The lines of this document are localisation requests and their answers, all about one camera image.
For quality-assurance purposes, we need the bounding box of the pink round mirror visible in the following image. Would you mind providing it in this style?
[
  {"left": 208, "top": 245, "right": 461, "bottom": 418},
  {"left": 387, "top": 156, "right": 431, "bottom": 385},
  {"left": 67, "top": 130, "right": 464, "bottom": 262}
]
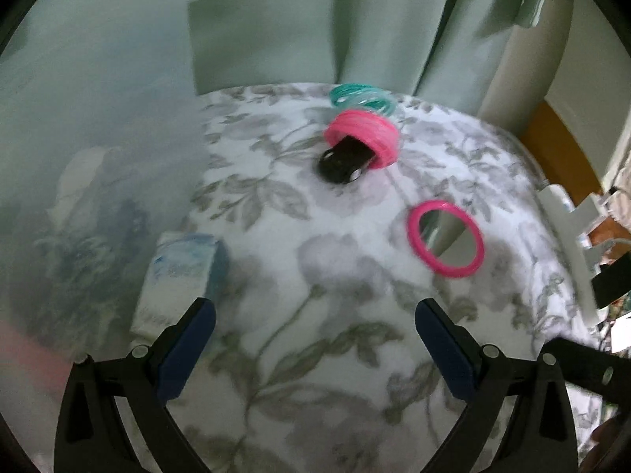
[{"left": 407, "top": 200, "right": 485, "bottom": 279}]

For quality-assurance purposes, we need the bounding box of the black small clip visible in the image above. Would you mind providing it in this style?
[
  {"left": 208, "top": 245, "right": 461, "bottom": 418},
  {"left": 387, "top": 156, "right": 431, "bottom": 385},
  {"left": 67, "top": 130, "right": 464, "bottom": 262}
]
[{"left": 317, "top": 136, "right": 375, "bottom": 185}]

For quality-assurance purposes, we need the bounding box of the pink hair roller clip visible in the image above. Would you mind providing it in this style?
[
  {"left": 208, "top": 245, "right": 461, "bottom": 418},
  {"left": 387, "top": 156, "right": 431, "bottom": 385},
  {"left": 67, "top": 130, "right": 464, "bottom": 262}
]
[{"left": 1, "top": 320, "right": 72, "bottom": 396}]

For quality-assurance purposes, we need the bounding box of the white power strip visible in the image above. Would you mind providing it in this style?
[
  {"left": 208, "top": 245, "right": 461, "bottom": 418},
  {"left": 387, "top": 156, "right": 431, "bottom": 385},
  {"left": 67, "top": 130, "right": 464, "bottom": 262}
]
[{"left": 537, "top": 184, "right": 607, "bottom": 328}]

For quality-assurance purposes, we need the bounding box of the small blue white box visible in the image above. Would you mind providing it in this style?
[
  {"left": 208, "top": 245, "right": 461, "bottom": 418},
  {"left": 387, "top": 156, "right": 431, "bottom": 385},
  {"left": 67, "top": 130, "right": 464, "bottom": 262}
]
[{"left": 131, "top": 232, "right": 229, "bottom": 342}]

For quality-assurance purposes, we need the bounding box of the clear plastic storage bin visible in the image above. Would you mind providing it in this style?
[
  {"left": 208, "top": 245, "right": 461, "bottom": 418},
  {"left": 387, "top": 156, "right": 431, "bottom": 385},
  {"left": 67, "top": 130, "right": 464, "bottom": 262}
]
[{"left": 1, "top": 0, "right": 205, "bottom": 456}]

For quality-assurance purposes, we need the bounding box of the floral white blanket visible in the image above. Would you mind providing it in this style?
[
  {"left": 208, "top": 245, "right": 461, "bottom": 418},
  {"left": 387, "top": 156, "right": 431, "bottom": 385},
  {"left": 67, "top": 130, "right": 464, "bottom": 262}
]
[{"left": 159, "top": 84, "right": 596, "bottom": 472}]

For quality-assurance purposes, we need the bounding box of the white bed headboard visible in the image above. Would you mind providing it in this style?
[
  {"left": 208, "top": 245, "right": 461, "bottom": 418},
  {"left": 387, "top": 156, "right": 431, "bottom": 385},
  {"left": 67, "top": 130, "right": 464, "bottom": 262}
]
[{"left": 478, "top": 0, "right": 630, "bottom": 188}]

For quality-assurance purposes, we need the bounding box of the pink bangle stack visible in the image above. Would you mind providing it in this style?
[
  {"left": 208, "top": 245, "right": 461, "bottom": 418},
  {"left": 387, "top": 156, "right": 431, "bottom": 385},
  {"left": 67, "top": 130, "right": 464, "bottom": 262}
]
[{"left": 323, "top": 109, "right": 400, "bottom": 170}]

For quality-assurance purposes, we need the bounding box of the green curtain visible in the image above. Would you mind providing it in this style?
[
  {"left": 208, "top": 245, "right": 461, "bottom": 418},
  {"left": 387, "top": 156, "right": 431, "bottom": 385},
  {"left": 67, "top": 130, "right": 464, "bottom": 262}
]
[{"left": 0, "top": 0, "right": 558, "bottom": 120}]

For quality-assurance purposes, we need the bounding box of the teal bangle stack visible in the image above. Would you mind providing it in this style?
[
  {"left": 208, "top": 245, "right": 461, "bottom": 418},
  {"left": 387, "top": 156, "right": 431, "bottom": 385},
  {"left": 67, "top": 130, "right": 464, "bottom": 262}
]
[{"left": 329, "top": 83, "right": 397, "bottom": 117}]

